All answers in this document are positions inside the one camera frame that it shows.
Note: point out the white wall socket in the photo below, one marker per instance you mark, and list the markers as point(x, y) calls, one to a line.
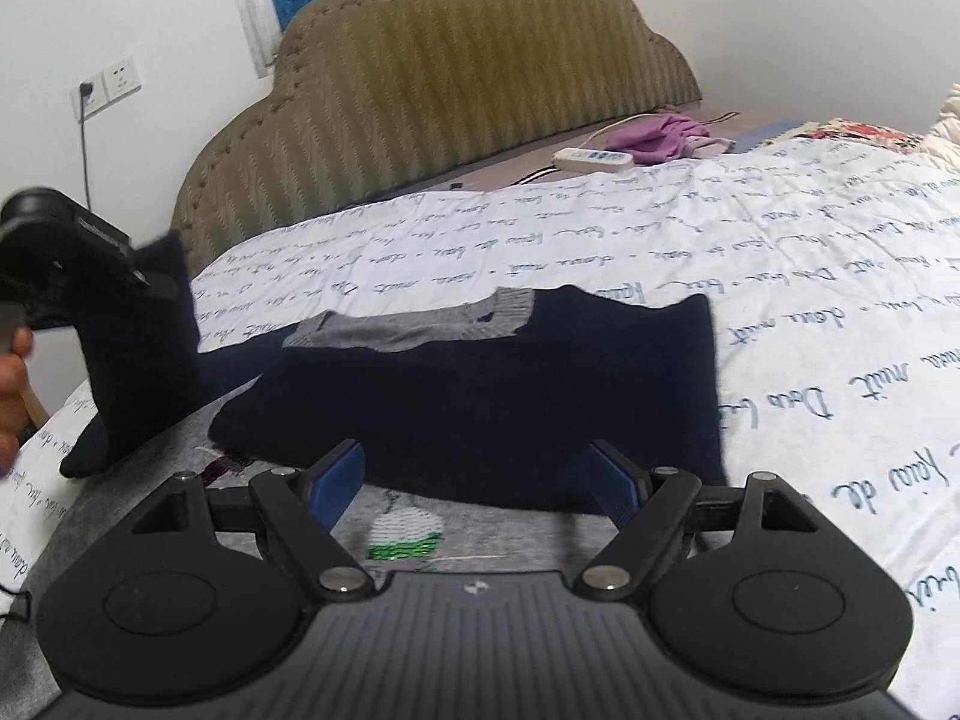
point(121, 78)
point(88, 99)

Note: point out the floral blanket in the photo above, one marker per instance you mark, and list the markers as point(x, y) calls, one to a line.
point(862, 133)

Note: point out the cream padded cloth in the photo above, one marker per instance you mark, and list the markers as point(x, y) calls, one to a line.
point(946, 124)

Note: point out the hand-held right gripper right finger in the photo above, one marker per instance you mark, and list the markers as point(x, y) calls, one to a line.
point(615, 481)

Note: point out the olive upholstered headboard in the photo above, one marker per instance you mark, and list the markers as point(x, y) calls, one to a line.
point(450, 82)

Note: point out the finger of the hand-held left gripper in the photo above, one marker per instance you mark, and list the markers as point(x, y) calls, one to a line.
point(139, 279)

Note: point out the white script printed quilt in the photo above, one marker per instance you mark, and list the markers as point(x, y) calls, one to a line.
point(810, 300)

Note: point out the purple cloth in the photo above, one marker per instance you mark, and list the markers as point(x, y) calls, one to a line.
point(660, 136)

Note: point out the mauve bed sheet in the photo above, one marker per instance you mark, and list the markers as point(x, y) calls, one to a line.
point(517, 169)

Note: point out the blue striped cloth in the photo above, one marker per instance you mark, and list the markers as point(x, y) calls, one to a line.
point(769, 133)

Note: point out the navy sweater with grey collar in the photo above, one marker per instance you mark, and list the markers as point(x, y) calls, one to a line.
point(480, 397)

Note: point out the white power strip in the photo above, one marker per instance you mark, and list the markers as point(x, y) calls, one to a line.
point(592, 158)

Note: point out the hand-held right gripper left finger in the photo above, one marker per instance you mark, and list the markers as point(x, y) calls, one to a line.
point(335, 481)

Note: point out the person's left hand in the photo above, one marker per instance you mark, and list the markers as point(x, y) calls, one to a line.
point(12, 397)

